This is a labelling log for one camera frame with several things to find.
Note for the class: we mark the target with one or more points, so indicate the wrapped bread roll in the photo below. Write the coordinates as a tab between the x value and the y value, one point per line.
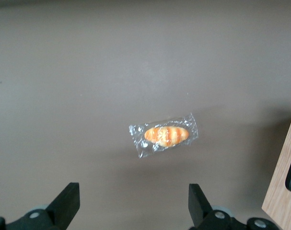
166	136

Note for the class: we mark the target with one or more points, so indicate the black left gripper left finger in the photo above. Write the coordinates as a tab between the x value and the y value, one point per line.
66	206

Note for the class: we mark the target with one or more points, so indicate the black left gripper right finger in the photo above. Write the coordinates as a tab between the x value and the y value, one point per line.
198	206

